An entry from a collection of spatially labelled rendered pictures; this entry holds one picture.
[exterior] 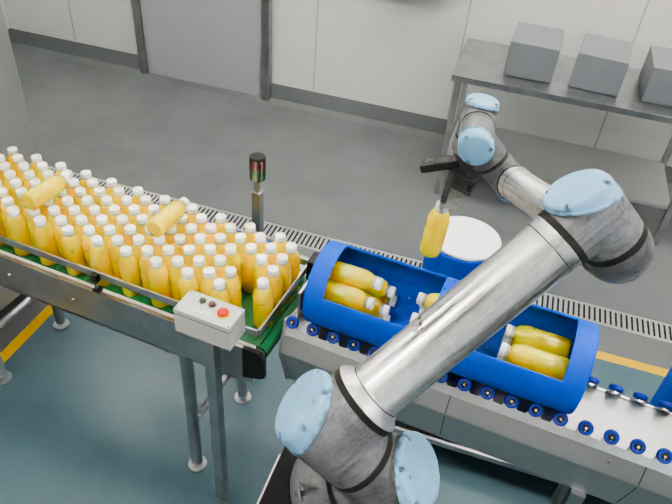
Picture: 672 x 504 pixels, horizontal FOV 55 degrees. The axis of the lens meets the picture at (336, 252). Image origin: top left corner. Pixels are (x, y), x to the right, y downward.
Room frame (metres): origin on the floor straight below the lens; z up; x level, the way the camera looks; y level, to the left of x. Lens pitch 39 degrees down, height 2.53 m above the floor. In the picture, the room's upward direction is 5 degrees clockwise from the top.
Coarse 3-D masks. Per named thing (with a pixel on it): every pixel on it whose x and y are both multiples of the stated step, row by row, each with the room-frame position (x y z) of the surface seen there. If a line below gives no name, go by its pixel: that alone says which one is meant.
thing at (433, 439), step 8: (400, 424) 1.77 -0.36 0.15; (400, 432) 1.75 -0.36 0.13; (424, 432) 1.74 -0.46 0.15; (432, 440) 1.71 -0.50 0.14; (440, 440) 1.71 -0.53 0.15; (448, 440) 1.71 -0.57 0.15; (448, 448) 1.69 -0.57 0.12; (456, 448) 1.68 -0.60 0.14; (464, 448) 1.68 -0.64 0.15; (472, 456) 1.66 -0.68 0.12; (480, 456) 1.66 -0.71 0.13; (488, 456) 1.65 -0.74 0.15; (504, 464) 1.63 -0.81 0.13; (528, 472) 1.60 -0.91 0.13; (552, 480) 1.58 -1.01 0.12
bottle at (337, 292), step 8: (328, 280) 1.57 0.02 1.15; (328, 288) 1.54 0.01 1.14; (336, 288) 1.53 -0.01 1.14; (344, 288) 1.53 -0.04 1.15; (352, 288) 1.54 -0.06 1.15; (328, 296) 1.52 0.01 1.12; (336, 296) 1.52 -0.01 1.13; (344, 296) 1.51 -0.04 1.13; (352, 296) 1.51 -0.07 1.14; (360, 296) 1.51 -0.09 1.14; (368, 296) 1.52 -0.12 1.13; (344, 304) 1.50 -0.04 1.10; (352, 304) 1.50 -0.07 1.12; (360, 304) 1.50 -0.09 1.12
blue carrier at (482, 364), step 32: (320, 256) 1.58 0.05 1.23; (352, 256) 1.73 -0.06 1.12; (384, 256) 1.64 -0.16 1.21; (320, 288) 1.50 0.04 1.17; (416, 288) 1.65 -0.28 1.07; (448, 288) 1.48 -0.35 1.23; (320, 320) 1.47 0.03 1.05; (352, 320) 1.43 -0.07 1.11; (384, 320) 1.41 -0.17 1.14; (512, 320) 1.54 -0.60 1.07; (544, 320) 1.51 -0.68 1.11; (576, 320) 1.45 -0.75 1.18; (480, 352) 1.48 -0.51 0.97; (576, 352) 1.28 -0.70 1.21; (512, 384) 1.26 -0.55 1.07; (544, 384) 1.24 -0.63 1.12; (576, 384) 1.22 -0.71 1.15
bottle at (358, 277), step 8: (336, 264) 1.61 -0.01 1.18; (344, 264) 1.61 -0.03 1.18; (336, 272) 1.58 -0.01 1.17; (344, 272) 1.58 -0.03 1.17; (352, 272) 1.58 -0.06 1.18; (360, 272) 1.58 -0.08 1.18; (368, 272) 1.58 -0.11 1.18; (336, 280) 1.58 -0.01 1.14; (344, 280) 1.57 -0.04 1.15; (352, 280) 1.56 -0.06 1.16; (360, 280) 1.56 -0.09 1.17; (368, 280) 1.56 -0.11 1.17; (360, 288) 1.55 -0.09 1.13; (368, 288) 1.55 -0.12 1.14
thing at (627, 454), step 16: (304, 336) 1.52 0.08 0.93; (336, 352) 1.47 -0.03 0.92; (352, 352) 1.46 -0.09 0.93; (464, 400) 1.32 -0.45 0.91; (480, 400) 1.31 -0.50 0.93; (512, 416) 1.27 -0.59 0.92; (528, 416) 1.27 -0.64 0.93; (560, 432) 1.22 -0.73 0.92; (576, 432) 1.22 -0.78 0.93; (608, 448) 1.18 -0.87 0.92; (640, 464) 1.14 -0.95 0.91; (656, 464) 1.14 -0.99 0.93
